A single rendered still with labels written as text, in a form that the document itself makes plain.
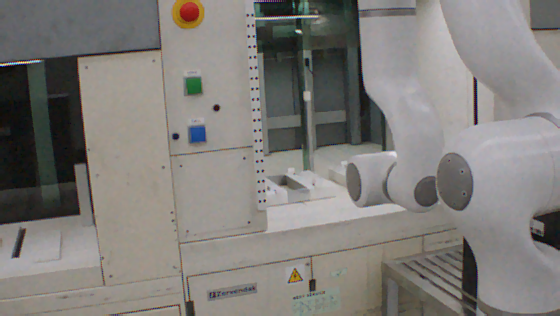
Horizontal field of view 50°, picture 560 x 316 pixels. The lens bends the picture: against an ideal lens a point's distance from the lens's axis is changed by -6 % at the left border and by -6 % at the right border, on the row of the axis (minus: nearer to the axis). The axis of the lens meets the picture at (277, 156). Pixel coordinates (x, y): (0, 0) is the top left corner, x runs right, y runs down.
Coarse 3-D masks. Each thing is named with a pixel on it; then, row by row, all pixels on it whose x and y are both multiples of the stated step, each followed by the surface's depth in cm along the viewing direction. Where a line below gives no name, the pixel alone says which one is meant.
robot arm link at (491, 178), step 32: (480, 128) 68; (512, 128) 68; (544, 128) 69; (448, 160) 68; (480, 160) 65; (512, 160) 65; (544, 160) 66; (448, 192) 69; (480, 192) 65; (512, 192) 64; (544, 192) 66; (480, 224) 67; (512, 224) 65; (480, 256) 73; (512, 256) 68; (544, 256) 68; (480, 288) 75; (512, 288) 70; (544, 288) 69
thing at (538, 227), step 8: (544, 216) 104; (552, 216) 102; (536, 224) 106; (544, 224) 104; (552, 224) 102; (536, 232) 106; (544, 232) 104; (552, 232) 102; (536, 240) 107; (544, 240) 104; (552, 240) 102
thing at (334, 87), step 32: (192, 0) 125; (288, 64) 228; (320, 64) 231; (352, 64) 229; (288, 96) 230; (320, 96) 234; (352, 96) 231; (288, 128) 232; (320, 128) 236; (352, 128) 233
